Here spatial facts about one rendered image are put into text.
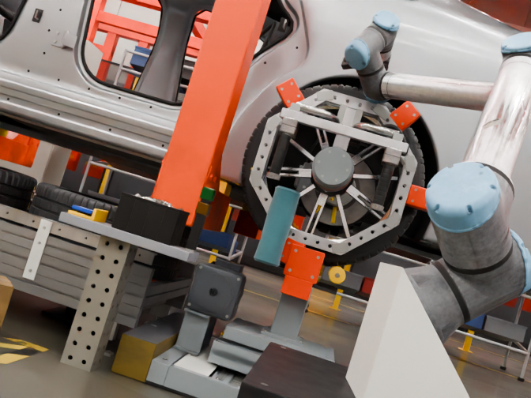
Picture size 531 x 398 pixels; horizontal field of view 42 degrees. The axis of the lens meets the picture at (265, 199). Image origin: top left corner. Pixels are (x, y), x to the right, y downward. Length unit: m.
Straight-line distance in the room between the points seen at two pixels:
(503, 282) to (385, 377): 0.34
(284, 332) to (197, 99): 0.89
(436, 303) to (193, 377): 1.01
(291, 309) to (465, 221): 1.24
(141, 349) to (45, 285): 0.48
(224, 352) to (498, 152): 1.27
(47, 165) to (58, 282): 4.67
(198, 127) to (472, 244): 1.21
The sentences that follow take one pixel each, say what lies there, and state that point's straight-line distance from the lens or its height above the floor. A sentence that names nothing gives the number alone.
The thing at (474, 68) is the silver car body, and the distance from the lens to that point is 2.99.
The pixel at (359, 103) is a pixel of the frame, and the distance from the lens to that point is 2.45.
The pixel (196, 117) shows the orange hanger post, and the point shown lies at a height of 0.89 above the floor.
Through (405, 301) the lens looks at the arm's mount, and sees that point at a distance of 1.42.
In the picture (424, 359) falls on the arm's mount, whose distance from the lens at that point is 1.44.
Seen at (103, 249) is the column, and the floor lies 0.37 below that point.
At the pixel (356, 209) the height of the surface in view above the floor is 0.79.
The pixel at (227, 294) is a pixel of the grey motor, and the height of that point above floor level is 0.33.
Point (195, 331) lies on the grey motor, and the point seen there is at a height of 0.16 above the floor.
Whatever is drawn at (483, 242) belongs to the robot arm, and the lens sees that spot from 1.47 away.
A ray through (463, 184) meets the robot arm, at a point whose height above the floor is 0.79.
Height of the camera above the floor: 0.57
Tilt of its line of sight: 3 degrees up
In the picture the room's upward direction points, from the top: 17 degrees clockwise
